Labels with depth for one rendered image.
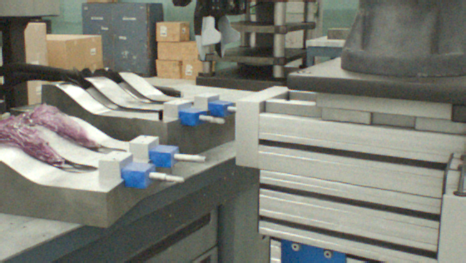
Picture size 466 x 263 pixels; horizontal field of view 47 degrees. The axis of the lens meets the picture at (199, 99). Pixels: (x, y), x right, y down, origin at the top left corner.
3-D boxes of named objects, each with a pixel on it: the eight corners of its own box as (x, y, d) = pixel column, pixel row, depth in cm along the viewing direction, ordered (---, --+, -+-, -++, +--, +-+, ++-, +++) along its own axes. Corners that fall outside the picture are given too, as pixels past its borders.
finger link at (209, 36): (214, 59, 109) (220, 15, 109) (190, 57, 112) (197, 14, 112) (221, 62, 111) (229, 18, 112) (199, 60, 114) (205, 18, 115)
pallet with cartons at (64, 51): (104, 98, 632) (103, 35, 619) (67, 112, 555) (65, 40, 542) (19, 93, 668) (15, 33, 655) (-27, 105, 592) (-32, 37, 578)
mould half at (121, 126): (235, 139, 126) (236, 82, 124) (167, 166, 105) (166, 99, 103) (88, 114, 154) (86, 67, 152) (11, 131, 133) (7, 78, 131)
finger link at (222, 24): (238, 59, 116) (233, 18, 113) (215, 57, 120) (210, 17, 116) (245, 54, 119) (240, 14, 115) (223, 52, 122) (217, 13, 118)
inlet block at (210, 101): (256, 122, 115) (256, 97, 114) (245, 126, 111) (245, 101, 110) (206, 115, 123) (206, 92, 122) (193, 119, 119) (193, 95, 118)
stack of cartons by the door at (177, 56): (215, 78, 798) (215, 22, 783) (206, 81, 769) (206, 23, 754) (166, 75, 835) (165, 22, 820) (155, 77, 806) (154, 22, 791)
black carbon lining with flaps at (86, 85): (200, 111, 123) (200, 71, 122) (156, 125, 110) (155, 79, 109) (94, 96, 143) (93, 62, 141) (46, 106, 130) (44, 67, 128)
